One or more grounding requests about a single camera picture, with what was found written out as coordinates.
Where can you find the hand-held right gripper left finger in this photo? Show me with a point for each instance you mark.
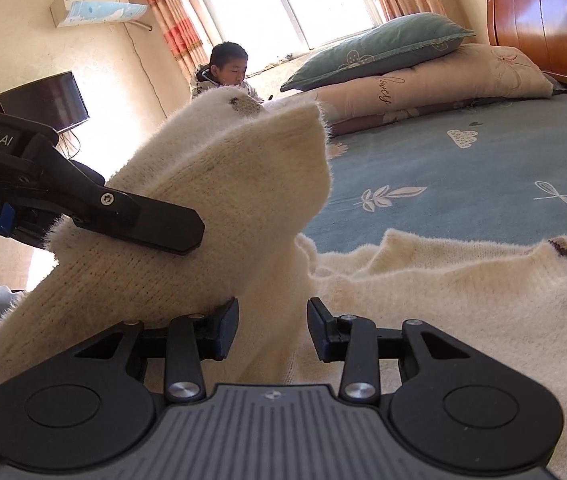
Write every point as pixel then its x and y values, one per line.
pixel 227 329

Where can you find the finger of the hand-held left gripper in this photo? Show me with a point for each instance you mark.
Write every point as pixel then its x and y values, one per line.
pixel 153 222

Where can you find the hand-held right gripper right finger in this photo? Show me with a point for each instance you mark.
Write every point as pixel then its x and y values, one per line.
pixel 317 327

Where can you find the cream knit sweater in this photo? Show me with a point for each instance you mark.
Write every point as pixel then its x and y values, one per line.
pixel 213 185

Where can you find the black television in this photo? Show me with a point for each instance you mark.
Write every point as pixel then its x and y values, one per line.
pixel 48 102

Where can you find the white air conditioner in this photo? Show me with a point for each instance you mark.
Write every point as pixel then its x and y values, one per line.
pixel 93 10

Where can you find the blue floral bed sheet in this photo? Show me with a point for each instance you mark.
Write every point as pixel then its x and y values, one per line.
pixel 463 185

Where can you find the pink floral folded quilt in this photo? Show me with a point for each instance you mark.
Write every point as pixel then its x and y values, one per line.
pixel 438 85

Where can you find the green floral pillow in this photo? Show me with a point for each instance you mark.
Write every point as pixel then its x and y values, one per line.
pixel 378 47

